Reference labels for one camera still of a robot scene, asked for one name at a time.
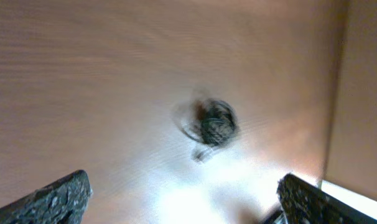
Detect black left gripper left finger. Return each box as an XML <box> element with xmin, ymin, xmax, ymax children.
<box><xmin>0</xmin><ymin>170</ymin><xmax>92</xmax><ymax>224</ymax></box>

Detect wooden side panel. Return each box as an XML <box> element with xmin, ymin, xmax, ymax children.
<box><xmin>324</xmin><ymin>0</ymin><xmax>377</xmax><ymax>201</ymax></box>

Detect black cable bundle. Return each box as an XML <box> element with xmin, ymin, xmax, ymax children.
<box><xmin>172</xmin><ymin>90</ymin><xmax>241</xmax><ymax>162</ymax></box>

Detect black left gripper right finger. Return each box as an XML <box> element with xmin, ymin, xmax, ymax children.
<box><xmin>277</xmin><ymin>174</ymin><xmax>377</xmax><ymax>224</ymax></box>

